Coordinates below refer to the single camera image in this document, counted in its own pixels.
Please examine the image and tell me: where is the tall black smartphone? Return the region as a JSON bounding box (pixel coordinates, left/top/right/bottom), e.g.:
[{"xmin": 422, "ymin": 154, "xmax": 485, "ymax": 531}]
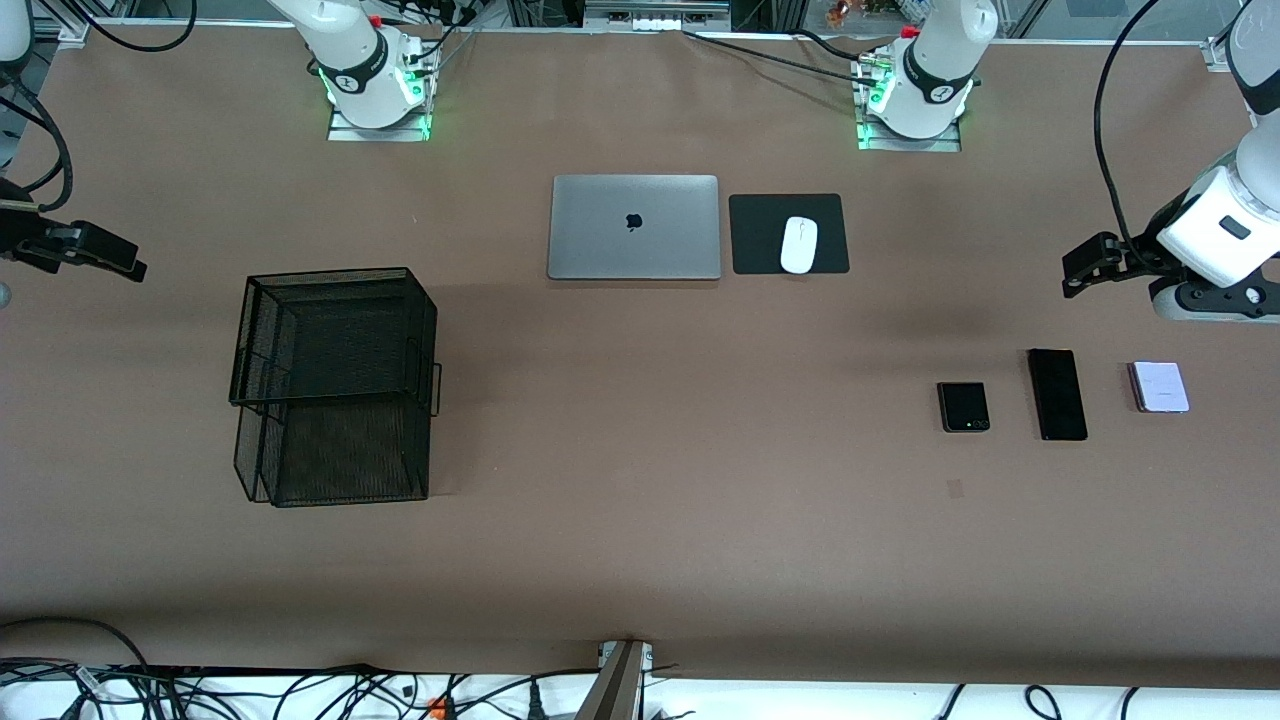
[{"xmin": 1027, "ymin": 347, "xmax": 1090, "ymax": 442}]

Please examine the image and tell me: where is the lavender flip phone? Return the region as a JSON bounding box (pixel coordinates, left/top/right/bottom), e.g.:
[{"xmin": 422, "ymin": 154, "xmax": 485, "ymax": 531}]
[{"xmin": 1127, "ymin": 361, "xmax": 1192, "ymax": 414}]

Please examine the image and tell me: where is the small black flip phone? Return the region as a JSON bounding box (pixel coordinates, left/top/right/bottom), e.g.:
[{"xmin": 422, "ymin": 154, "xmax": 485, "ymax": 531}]
[{"xmin": 936, "ymin": 381, "xmax": 992, "ymax": 434}]

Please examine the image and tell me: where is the white computer mouse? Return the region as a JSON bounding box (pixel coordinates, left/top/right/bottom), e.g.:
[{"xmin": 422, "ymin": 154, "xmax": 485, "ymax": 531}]
[{"xmin": 779, "ymin": 215, "xmax": 820, "ymax": 275}]

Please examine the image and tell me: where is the black mouse pad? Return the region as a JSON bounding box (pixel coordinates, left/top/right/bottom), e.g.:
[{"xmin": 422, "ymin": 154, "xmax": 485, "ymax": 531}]
[{"xmin": 728, "ymin": 193, "xmax": 851, "ymax": 276}]

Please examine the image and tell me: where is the silver closed laptop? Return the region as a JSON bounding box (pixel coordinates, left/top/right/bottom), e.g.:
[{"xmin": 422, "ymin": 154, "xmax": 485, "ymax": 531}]
[{"xmin": 547, "ymin": 174, "xmax": 722, "ymax": 282}]

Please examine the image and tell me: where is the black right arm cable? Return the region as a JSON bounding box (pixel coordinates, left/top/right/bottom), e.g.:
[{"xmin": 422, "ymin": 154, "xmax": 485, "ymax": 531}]
[{"xmin": 0, "ymin": 0, "xmax": 198, "ymax": 216}]

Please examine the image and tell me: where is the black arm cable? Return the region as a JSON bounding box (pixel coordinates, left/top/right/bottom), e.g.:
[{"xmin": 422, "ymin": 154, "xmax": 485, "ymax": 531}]
[
  {"xmin": 0, "ymin": 0, "xmax": 198, "ymax": 216},
  {"xmin": 1094, "ymin": 0, "xmax": 1171, "ymax": 263}
]

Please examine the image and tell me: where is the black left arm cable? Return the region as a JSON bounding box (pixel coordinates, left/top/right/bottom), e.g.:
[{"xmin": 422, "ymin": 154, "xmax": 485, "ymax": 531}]
[{"xmin": 1094, "ymin": 0, "xmax": 1171, "ymax": 263}]

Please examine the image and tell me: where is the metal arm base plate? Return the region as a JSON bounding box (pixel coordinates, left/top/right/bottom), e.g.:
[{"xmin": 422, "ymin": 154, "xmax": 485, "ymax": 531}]
[
  {"xmin": 855, "ymin": 50, "xmax": 964, "ymax": 153},
  {"xmin": 328, "ymin": 40, "xmax": 435, "ymax": 143}
]

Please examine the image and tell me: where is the black wire mesh tray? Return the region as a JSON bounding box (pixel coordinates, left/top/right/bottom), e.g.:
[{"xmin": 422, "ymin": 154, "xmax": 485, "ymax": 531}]
[{"xmin": 229, "ymin": 266, "xmax": 443, "ymax": 509}]

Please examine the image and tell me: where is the black table cable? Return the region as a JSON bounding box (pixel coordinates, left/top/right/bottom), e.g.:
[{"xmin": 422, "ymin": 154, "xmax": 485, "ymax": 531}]
[
  {"xmin": 790, "ymin": 28, "xmax": 876, "ymax": 61},
  {"xmin": 682, "ymin": 30, "xmax": 863, "ymax": 77}
]

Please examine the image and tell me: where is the black looped floor cable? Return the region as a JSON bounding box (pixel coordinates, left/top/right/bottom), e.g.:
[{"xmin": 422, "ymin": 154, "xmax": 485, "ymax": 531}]
[{"xmin": 0, "ymin": 617, "xmax": 151, "ymax": 673}]

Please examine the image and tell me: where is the grey aluminium post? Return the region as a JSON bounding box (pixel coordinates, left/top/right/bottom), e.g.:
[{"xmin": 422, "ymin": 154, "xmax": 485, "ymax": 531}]
[{"xmin": 573, "ymin": 640, "xmax": 653, "ymax": 720}]

